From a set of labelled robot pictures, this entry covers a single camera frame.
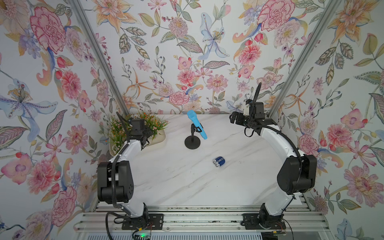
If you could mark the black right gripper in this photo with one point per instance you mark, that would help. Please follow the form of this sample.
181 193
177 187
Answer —
235 114

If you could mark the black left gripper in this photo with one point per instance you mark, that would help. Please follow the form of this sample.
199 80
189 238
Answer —
147 130

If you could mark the pink flower potted plant back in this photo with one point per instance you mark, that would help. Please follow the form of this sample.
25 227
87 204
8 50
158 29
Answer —
154 123

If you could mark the pink flower potted plant boxed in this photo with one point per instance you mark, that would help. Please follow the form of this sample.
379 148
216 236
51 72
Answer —
117 134

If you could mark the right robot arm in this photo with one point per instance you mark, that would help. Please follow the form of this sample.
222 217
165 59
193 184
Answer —
298 172

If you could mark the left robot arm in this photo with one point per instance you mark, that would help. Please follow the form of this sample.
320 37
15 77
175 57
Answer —
115 179

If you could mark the cream plastic storage box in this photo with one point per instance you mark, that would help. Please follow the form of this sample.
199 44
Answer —
158 139

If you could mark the black microphone stand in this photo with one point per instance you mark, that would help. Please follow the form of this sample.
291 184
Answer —
192 142

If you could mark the blue metal can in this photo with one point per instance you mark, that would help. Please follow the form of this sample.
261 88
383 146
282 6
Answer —
219 161

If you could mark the blue toy microphone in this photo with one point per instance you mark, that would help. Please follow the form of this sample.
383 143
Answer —
198 126

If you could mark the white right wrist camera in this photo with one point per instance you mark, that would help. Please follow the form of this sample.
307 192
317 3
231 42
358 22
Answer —
246 111

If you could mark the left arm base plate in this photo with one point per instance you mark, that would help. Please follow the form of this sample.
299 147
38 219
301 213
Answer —
146 222

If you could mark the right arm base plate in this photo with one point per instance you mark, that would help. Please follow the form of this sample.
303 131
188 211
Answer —
262 222

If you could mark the aluminium mounting rail frame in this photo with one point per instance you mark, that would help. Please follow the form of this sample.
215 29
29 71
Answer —
300 222

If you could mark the aluminium corner post left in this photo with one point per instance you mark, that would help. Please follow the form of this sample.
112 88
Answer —
85 24

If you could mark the aluminium corner post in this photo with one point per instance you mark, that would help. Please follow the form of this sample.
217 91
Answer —
85 24
320 27

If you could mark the aluminium corner post right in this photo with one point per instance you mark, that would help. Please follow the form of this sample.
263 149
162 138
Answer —
320 27

